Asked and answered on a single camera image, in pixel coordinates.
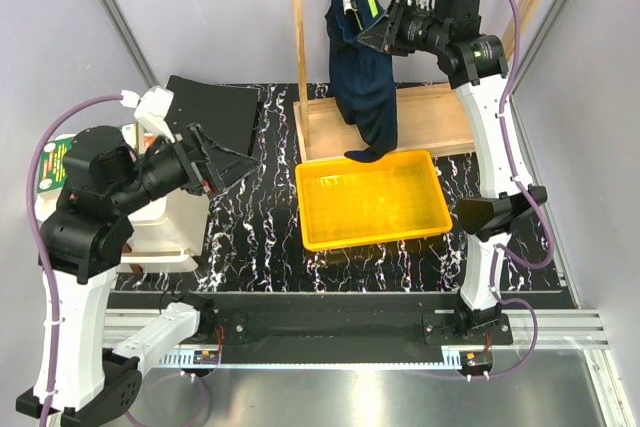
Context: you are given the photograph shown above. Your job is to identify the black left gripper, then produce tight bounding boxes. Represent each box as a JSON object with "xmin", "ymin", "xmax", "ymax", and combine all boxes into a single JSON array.
[{"xmin": 114, "ymin": 119, "xmax": 261, "ymax": 210}]

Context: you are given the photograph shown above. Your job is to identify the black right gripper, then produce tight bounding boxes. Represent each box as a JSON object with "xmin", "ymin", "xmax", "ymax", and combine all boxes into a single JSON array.
[{"xmin": 358, "ymin": 0, "xmax": 448, "ymax": 57}]

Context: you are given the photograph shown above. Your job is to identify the navy blue shorts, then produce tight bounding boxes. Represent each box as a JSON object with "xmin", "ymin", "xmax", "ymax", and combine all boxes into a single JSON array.
[{"xmin": 325, "ymin": 0, "xmax": 398, "ymax": 163}]

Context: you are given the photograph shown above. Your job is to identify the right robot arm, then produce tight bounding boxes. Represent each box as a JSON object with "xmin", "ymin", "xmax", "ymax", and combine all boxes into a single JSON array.
[{"xmin": 358, "ymin": 0, "xmax": 548, "ymax": 344}]

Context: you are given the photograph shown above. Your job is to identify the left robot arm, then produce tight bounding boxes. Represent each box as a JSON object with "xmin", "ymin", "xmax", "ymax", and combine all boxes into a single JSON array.
[{"xmin": 16, "ymin": 124, "xmax": 259, "ymax": 426}]

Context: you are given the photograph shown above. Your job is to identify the black foam board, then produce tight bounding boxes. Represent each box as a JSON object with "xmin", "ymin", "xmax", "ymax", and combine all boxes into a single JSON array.
[{"xmin": 165, "ymin": 75, "xmax": 262, "ymax": 156}]

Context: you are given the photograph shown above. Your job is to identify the white plastic container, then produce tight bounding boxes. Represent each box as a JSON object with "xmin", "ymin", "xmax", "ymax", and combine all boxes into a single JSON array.
[{"xmin": 33, "ymin": 134, "xmax": 211, "ymax": 276}]

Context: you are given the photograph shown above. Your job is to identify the wooden clothes rack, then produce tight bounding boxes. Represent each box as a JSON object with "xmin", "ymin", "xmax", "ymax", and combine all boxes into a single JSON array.
[{"xmin": 292, "ymin": 0, "xmax": 541, "ymax": 162}]

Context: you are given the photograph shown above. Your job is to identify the yellow plastic tray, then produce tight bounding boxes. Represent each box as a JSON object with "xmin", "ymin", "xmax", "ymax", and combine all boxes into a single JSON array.
[{"xmin": 295, "ymin": 150, "xmax": 453, "ymax": 252}]

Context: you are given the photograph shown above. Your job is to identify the green printed cardboard box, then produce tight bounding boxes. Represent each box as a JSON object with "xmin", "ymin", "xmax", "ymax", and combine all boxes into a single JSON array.
[{"xmin": 36, "ymin": 122, "xmax": 155, "ymax": 199}]

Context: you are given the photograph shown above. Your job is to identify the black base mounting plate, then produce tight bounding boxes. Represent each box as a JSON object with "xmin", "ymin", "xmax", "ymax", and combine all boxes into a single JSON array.
[{"xmin": 104, "ymin": 292, "xmax": 585, "ymax": 369}]

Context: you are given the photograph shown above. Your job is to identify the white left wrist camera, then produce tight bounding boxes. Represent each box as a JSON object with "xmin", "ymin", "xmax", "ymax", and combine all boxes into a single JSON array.
[{"xmin": 120, "ymin": 86, "xmax": 175, "ymax": 143}]

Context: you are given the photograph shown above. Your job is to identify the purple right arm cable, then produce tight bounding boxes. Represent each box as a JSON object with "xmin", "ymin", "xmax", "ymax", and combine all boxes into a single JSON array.
[{"xmin": 414, "ymin": 0, "xmax": 556, "ymax": 383}]

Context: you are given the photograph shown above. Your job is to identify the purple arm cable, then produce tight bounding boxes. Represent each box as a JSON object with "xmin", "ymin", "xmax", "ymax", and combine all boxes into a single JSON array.
[
  {"xmin": 27, "ymin": 94, "xmax": 211, "ymax": 427},
  {"xmin": 414, "ymin": 0, "xmax": 556, "ymax": 383}
]

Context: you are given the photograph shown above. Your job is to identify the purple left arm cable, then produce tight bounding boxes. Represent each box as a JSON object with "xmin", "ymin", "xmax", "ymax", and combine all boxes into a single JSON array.
[{"xmin": 27, "ymin": 94, "xmax": 211, "ymax": 427}]

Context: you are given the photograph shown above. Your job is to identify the left aluminium frame post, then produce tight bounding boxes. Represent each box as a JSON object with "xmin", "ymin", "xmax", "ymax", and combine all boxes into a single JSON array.
[{"xmin": 98, "ymin": 0, "xmax": 158, "ymax": 87}]

